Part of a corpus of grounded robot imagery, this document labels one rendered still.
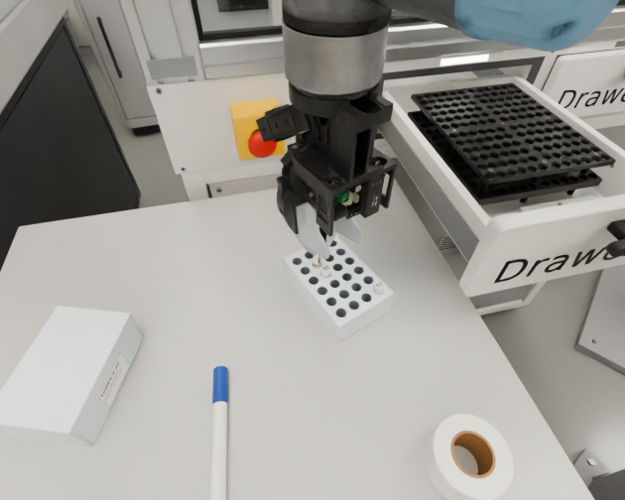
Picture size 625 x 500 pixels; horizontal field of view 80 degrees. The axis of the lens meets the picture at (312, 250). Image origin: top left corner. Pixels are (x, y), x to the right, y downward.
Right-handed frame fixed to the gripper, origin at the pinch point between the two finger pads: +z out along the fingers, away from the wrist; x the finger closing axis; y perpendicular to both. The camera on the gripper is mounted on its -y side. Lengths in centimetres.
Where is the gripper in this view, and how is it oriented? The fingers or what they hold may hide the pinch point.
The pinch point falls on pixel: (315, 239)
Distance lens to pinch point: 45.4
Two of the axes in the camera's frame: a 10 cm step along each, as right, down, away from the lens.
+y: 5.6, 6.2, -5.5
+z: 0.0, 6.7, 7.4
